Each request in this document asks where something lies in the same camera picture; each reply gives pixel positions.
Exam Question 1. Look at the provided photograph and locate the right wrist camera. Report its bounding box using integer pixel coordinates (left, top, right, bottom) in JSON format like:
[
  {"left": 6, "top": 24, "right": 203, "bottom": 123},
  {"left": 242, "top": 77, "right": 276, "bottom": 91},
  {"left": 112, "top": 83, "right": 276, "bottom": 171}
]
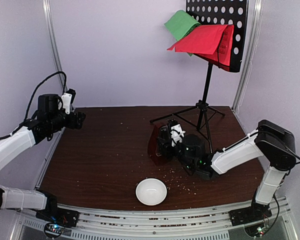
[{"left": 167, "top": 119, "right": 186, "bottom": 147}]

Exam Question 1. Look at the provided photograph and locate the aluminium frame post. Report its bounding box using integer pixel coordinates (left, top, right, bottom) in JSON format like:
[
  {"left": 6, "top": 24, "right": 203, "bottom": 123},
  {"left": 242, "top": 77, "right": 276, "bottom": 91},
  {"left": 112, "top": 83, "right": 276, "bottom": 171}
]
[
  {"left": 232, "top": 0, "right": 265, "bottom": 115},
  {"left": 41, "top": 0, "right": 74, "bottom": 112}
]

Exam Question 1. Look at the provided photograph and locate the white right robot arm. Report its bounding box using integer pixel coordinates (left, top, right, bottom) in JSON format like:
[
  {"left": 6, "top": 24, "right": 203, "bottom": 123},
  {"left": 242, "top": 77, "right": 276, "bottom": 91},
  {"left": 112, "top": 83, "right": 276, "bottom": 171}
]
[{"left": 148, "top": 119, "right": 297, "bottom": 226}]

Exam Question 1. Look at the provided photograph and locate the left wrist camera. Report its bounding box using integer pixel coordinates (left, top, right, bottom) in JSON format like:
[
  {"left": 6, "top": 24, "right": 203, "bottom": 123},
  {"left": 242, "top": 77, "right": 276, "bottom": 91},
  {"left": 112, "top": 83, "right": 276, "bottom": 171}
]
[{"left": 59, "top": 88, "right": 76, "bottom": 115}]

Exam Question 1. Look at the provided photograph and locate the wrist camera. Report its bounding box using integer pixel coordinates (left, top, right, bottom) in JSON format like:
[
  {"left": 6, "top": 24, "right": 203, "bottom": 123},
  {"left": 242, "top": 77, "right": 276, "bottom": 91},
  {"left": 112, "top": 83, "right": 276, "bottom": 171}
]
[
  {"left": 59, "top": 88, "right": 76, "bottom": 115},
  {"left": 167, "top": 119, "right": 186, "bottom": 147}
]

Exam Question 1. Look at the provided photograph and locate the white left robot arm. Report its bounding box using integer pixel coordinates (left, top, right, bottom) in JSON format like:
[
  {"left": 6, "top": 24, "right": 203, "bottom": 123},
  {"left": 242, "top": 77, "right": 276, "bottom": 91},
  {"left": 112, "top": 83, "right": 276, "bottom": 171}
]
[{"left": 0, "top": 89, "right": 86, "bottom": 228}]

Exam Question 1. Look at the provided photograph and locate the red paper sheet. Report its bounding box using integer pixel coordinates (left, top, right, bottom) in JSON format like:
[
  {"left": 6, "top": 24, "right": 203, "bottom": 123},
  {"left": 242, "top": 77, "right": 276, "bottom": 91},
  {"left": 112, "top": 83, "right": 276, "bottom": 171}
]
[{"left": 168, "top": 24, "right": 235, "bottom": 72}]

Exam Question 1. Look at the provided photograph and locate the black music stand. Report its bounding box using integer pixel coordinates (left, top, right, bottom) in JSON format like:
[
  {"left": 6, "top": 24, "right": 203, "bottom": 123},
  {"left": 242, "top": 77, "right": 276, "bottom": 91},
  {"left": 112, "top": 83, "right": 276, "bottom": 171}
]
[{"left": 150, "top": 0, "right": 249, "bottom": 154}]

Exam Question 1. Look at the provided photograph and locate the dark red wooden metronome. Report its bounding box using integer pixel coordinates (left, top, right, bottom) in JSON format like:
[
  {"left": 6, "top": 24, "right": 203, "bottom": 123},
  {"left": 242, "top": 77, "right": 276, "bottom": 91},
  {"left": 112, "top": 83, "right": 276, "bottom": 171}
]
[{"left": 147, "top": 122, "right": 175, "bottom": 166}]

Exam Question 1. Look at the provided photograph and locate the aluminium front rail base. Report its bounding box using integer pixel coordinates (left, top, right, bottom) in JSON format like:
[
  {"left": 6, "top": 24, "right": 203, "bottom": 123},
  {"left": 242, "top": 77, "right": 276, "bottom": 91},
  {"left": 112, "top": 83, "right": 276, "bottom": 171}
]
[{"left": 9, "top": 199, "right": 298, "bottom": 240}]

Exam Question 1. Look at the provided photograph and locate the white ceramic bowl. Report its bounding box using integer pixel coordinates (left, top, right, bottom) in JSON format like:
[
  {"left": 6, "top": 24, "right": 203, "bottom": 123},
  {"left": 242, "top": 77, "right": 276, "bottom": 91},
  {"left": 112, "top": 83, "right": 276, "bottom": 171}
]
[{"left": 135, "top": 178, "right": 168, "bottom": 206}]

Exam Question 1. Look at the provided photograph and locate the green paper sheet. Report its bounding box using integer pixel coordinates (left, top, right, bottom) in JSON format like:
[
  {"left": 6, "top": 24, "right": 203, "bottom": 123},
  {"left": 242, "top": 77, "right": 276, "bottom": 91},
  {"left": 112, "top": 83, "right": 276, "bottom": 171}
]
[{"left": 162, "top": 9, "right": 202, "bottom": 57}]

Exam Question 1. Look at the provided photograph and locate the left aluminium frame post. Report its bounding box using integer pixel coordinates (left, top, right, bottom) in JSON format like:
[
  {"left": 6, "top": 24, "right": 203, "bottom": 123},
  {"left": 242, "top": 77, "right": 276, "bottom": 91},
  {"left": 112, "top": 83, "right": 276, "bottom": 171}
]
[{"left": 41, "top": 0, "right": 74, "bottom": 112}]

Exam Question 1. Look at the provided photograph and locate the right aluminium frame post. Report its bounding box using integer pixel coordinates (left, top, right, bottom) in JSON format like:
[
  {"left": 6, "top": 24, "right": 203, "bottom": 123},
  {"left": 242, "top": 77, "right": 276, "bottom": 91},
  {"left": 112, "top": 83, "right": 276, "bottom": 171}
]
[{"left": 232, "top": 0, "right": 265, "bottom": 115}]

